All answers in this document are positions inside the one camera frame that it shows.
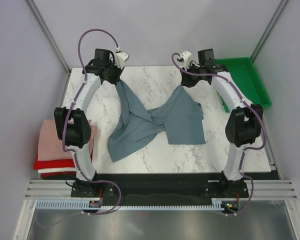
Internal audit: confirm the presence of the dark red folded t shirt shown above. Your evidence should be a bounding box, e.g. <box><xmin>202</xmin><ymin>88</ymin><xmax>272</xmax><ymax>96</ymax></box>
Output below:
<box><xmin>40</xmin><ymin>171</ymin><xmax>76</xmax><ymax>178</ymax></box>

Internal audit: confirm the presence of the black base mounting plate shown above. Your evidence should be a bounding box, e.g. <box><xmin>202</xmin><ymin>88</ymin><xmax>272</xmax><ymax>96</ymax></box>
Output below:
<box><xmin>71</xmin><ymin>173</ymin><xmax>249</xmax><ymax>206</ymax></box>

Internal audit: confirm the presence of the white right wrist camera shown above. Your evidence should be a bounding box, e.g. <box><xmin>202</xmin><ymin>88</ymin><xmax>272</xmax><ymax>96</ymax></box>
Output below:
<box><xmin>177</xmin><ymin>51</ymin><xmax>193</xmax><ymax>70</ymax></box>

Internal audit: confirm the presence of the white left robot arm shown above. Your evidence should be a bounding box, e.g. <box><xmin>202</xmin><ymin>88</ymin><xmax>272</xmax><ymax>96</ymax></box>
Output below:
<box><xmin>54</xmin><ymin>47</ymin><xmax>129</xmax><ymax>197</ymax></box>

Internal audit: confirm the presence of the pink folded t shirt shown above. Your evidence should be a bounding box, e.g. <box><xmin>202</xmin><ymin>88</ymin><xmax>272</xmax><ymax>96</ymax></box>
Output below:
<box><xmin>36</xmin><ymin>118</ymin><xmax>99</xmax><ymax>162</ymax></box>

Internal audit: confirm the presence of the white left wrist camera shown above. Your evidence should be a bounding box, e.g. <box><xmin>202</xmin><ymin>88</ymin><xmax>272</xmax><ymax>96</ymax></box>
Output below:
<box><xmin>114</xmin><ymin>47</ymin><xmax>130</xmax><ymax>69</ymax></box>

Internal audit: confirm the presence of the blue grey t shirt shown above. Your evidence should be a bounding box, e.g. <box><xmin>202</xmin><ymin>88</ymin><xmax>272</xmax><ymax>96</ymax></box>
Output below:
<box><xmin>107</xmin><ymin>80</ymin><xmax>206</xmax><ymax>163</ymax></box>

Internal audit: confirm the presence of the white folded t shirt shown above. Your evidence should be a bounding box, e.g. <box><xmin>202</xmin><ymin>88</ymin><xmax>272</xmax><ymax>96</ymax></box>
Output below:
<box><xmin>37</xmin><ymin>167</ymin><xmax>76</xmax><ymax>174</ymax></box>

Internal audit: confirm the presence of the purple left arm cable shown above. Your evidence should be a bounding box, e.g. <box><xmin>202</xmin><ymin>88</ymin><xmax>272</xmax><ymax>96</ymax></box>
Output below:
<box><xmin>77</xmin><ymin>28</ymin><xmax>120</xmax><ymax>76</ymax></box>

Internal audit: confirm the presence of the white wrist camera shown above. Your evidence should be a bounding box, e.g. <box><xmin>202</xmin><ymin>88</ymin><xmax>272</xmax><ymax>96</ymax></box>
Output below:
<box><xmin>177</xmin><ymin>51</ymin><xmax>193</xmax><ymax>70</ymax></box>
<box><xmin>114</xmin><ymin>47</ymin><xmax>130</xmax><ymax>69</ymax></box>

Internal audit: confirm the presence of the green plastic tray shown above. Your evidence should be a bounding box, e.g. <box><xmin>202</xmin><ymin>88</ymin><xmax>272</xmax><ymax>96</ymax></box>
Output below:
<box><xmin>216</xmin><ymin>57</ymin><xmax>272</xmax><ymax>109</ymax></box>

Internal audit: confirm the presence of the aluminium frame rail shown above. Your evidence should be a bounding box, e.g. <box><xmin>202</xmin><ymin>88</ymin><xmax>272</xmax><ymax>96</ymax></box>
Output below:
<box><xmin>25</xmin><ymin>180</ymin><xmax>74</xmax><ymax>200</ymax></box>

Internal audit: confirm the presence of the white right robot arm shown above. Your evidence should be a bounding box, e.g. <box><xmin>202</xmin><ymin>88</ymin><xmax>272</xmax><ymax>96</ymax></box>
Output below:
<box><xmin>179</xmin><ymin>63</ymin><xmax>267</xmax><ymax>197</ymax></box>

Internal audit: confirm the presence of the light blue cable duct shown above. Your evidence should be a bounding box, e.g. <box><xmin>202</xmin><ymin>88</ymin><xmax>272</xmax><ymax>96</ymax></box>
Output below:
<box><xmin>35</xmin><ymin>198</ymin><xmax>238</xmax><ymax>211</ymax></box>

